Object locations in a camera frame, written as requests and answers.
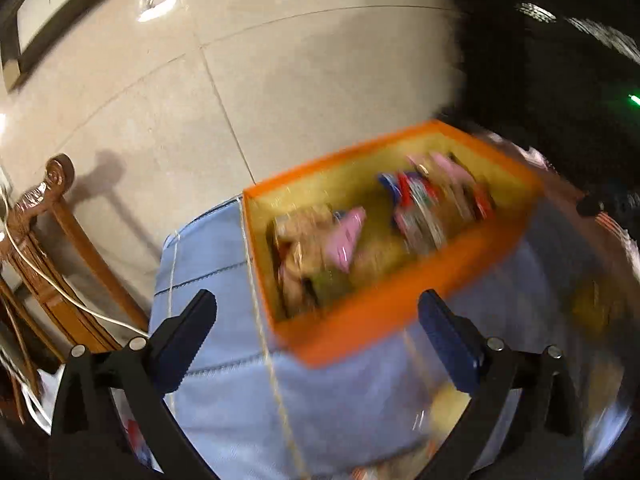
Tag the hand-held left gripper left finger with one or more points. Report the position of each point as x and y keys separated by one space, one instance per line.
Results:
x=185 y=340

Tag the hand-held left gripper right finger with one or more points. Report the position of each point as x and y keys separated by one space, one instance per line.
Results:
x=446 y=345

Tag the orange cardboard box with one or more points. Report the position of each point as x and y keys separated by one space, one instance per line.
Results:
x=390 y=305

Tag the yellowish bread packet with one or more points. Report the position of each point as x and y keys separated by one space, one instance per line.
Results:
x=297 y=287

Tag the red checkered snack box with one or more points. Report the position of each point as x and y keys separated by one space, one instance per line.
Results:
x=419 y=220

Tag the pink cracker packet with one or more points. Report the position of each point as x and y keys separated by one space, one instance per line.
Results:
x=345 y=240
x=450 y=170

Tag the red round-cracker packet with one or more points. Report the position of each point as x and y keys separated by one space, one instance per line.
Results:
x=483 y=202

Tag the brown bread packet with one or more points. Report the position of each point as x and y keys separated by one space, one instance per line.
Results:
x=300 y=235

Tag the small blue biscuit packet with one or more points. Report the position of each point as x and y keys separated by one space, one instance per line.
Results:
x=391 y=189

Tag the blue checked tablecloth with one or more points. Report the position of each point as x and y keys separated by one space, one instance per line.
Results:
x=225 y=385

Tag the carved wooden chair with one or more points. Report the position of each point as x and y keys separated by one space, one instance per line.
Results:
x=55 y=270

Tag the dark carved wooden furniture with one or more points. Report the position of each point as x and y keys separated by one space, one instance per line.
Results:
x=540 y=60

